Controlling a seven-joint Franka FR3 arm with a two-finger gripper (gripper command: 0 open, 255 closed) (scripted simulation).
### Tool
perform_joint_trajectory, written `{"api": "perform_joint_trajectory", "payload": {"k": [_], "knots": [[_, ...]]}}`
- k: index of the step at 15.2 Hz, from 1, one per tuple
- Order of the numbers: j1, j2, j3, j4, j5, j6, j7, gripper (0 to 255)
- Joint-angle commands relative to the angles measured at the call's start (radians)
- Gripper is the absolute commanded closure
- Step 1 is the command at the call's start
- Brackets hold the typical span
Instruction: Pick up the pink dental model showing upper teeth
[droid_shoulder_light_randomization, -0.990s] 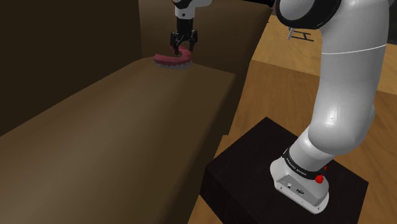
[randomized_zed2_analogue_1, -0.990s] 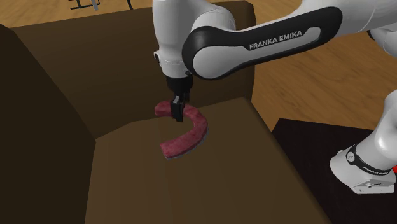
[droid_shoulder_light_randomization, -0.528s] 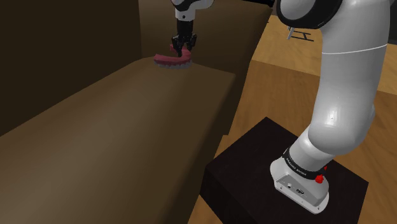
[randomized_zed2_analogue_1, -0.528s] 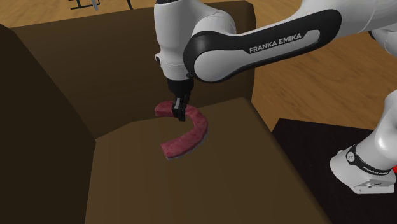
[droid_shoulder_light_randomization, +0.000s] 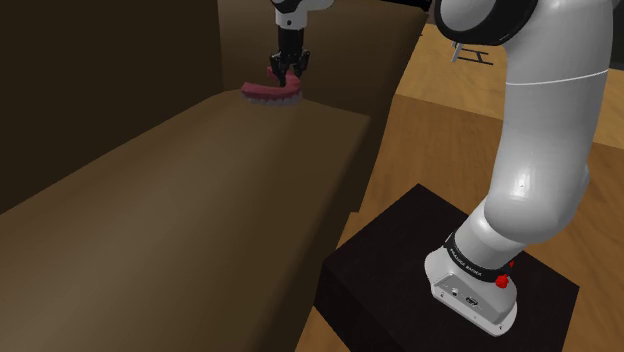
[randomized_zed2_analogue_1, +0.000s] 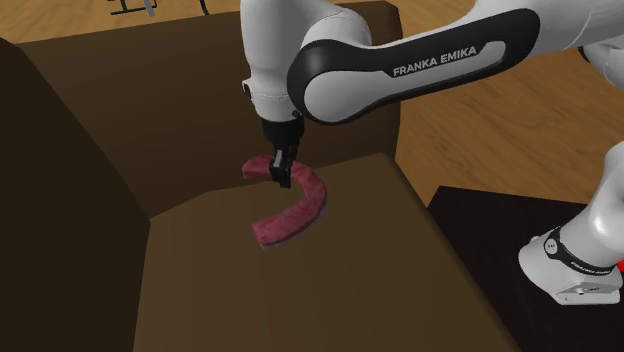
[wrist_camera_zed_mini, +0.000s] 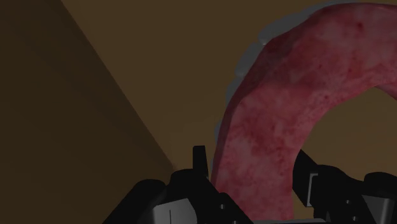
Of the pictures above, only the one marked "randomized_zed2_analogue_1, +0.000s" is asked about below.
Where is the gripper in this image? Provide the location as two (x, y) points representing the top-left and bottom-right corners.
(261, 116), (306, 190)

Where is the black robot stand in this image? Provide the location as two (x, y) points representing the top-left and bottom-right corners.
(427, 185), (624, 352)

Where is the black metal chair frame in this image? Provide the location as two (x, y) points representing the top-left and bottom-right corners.
(108, 0), (211, 18)

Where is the red curved neck pillow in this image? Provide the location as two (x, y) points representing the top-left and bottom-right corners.
(241, 154), (328, 250)

